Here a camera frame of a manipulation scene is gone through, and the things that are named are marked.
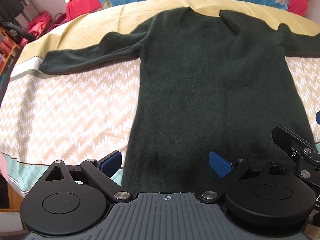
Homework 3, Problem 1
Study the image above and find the dark green knit sweater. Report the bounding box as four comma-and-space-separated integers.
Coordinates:
40, 8, 319, 193

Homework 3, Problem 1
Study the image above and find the yellow beige patterned bedspread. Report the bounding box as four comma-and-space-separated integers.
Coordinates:
1, 0, 319, 196

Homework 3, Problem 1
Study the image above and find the wooden shelf unit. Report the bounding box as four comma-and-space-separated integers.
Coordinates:
1, 27, 20, 75

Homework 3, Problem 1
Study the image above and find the red bags pile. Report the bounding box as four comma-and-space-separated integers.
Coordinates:
20, 11, 67, 47

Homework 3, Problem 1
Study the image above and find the red bed sheet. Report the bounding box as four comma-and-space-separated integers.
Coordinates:
66, 0, 309, 21

